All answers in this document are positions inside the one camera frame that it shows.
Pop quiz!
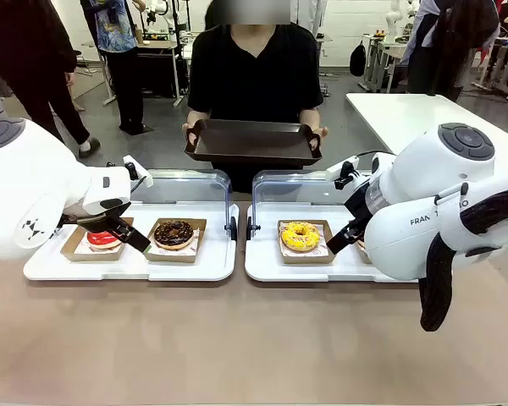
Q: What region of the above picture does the person's right hand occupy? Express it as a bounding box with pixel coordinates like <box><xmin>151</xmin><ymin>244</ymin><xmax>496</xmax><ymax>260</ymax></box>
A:
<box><xmin>181</xmin><ymin>119</ymin><xmax>208</xmax><ymax>145</ymax></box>

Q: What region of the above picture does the black backpack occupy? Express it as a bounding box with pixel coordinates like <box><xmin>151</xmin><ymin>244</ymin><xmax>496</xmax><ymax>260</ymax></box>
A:
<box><xmin>349</xmin><ymin>41</ymin><xmax>367</xmax><ymax>78</ymax></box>

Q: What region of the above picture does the cardboard box of chocolate donut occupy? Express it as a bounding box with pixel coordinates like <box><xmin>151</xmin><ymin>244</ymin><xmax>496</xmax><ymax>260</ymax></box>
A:
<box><xmin>145</xmin><ymin>217</ymin><xmax>207</xmax><ymax>264</ymax></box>

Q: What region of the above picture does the brown serving tray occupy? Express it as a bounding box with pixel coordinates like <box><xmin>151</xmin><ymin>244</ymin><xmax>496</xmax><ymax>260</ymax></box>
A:
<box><xmin>183</xmin><ymin>118</ymin><xmax>324</xmax><ymax>168</ymax></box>

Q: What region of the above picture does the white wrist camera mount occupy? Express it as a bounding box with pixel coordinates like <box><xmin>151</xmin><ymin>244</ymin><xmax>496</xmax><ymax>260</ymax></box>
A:
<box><xmin>325</xmin><ymin>155</ymin><xmax>372</xmax><ymax>190</ymax></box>
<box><xmin>83</xmin><ymin>155</ymin><xmax>154</xmax><ymax>217</ymax></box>

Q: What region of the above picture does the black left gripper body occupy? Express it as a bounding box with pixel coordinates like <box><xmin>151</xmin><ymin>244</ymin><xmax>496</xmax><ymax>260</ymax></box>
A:
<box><xmin>58</xmin><ymin>198</ymin><xmax>132</xmax><ymax>230</ymax></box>

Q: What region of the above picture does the person in black shirt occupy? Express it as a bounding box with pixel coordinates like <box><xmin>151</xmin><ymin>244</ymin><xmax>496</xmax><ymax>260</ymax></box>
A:
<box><xmin>187</xmin><ymin>0</ymin><xmax>325</xmax><ymax>194</ymax></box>

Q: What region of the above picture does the printed paper under yellow donut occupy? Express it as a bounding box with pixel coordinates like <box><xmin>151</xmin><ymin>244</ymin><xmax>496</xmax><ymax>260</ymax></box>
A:
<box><xmin>281</xmin><ymin>230</ymin><xmax>329</xmax><ymax>258</ymax></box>

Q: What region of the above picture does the bystander in dark clothes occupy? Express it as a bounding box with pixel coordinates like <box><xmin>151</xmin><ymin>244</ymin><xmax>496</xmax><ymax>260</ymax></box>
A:
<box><xmin>0</xmin><ymin>0</ymin><xmax>102</xmax><ymax>160</ymax></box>

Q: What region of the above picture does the yellow sprinkled donut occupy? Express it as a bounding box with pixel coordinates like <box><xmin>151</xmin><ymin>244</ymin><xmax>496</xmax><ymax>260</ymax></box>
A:
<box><xmin>280</xmin><ymin>221</ymin><xmax>322</xmax><ymax>254</ymax></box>

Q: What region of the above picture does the person's left hand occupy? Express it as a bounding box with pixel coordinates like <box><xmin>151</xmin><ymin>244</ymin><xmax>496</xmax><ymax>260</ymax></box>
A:
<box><xmin>307</xmin><ymin>123</ymin><xmax>329</xmax><ymax>150</ymax></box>

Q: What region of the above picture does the red glazed donut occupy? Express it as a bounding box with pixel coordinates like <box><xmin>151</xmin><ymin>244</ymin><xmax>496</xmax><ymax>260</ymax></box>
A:
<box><xmin>86</xmin><ymin>230</ymin><xmax>124</xmax><ymax>251</ymax></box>

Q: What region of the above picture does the printed paper under chocolate donut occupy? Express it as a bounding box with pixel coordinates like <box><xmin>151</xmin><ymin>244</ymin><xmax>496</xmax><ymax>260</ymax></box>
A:
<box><xmin>150</xmin><ymin>228</ymin><xmax>201</xmax><ymax>257</ymax></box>

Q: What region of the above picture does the person's right forearm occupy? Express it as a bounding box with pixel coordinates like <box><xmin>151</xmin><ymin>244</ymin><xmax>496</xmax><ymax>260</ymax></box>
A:
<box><xmin>187</xmin><ymin>109</ymin><xmax>212</xmax><ymax>126</ymax></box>

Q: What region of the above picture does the black sleeved arm cable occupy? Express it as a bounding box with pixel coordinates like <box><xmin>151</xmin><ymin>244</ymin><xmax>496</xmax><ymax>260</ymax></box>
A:
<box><xmin>418</xmin><ymin>185</ymin><xmax>508</xmax><ymax>333</ymax></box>

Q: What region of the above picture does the person's left forearm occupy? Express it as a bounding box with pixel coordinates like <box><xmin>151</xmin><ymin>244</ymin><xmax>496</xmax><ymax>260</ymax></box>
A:
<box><xmin>299</xmin><ymin>108</ymin><xmax>322</xmax><ymax>128</ymax></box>

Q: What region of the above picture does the clear display lid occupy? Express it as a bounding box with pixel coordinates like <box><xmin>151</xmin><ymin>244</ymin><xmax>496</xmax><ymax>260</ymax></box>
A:
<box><xmin>246</xmin><ymin>169</ymin><xmax>353</xmax><ymax>242</ymax></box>
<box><xmin>126</xmin><ymin>168</ymin><xmax>238</xmax><ymax>243</ymax></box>

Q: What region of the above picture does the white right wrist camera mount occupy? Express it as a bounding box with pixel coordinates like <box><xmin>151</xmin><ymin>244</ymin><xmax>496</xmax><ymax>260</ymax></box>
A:
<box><xmin>325</xmin><ymin>155</ymin><xmax>372</xmax><ymax>190</ymax></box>

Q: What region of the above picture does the bystander in blue patterned shirt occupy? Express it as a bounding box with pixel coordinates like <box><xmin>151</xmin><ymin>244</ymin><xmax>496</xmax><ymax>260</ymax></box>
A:
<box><xmin>79</xmin><ymin>0</ymin><xmax>147</xmax><ymax>135</ymax></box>

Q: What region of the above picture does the cardboard box of dark sprinkled donut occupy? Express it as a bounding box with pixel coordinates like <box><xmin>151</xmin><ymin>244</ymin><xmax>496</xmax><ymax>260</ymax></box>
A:
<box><xmin>355</xmin><ymin>239</ymin><xmax>374</xmax><ymax>265</ymax></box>

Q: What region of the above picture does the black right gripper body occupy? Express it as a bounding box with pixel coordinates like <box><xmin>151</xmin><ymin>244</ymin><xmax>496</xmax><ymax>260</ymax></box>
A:
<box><xmin>344</xmin><ymin>178</ymin><xmax>378</xmax><ymax>226</ymax></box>

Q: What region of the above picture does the cardboard box of red donut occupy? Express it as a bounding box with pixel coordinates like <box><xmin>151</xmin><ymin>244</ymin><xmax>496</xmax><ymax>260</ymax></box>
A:
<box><xmin>60</xmin><ymin>217</ymin><xmax>135</xmax><ymax>262</ymax></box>

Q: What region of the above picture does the cardboard box of yellow donut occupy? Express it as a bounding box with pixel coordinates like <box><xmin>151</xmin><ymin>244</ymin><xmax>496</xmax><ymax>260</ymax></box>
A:
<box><xmin>278</xmin><ymin>219</ymin><xmax>336</xmax><ymax>266</ymax></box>

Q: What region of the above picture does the white display tray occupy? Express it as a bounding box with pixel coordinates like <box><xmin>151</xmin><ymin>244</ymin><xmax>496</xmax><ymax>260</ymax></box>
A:
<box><xmin>244</xmin><ymin>201</ymin><xmax>420</xmax><ymax>283</ymax></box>
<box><xmin>23</xmin><ymin>201</ymin><xmax>240</xmax><ymax>283</ymax></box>

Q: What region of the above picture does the printed paper under red donut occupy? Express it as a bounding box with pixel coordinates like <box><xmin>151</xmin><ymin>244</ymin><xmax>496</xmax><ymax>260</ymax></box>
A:
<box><xmin>74</xmin><ymin>239</ymin><xmax>126</xmax><ymax>255</ymax></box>

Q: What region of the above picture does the white side table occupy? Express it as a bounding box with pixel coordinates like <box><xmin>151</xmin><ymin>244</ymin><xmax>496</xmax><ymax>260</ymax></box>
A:
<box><xmin>345</xmin><ymin>92</ymin><xmax>508</xmax><ymax>170</ymax></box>

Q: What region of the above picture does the chocolate donut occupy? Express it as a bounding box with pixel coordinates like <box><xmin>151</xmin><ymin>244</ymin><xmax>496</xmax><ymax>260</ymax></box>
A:
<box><xmin>153</xmin><ymin>219</ymin><xmax>195</xmax><ymax>250</ymax></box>

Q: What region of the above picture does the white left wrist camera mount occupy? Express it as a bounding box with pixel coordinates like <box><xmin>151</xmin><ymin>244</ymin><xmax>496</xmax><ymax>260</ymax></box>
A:
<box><xmin>83</xmin><ymin>155</ymin><xmax>154</xmax><ymax>217</ymax></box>

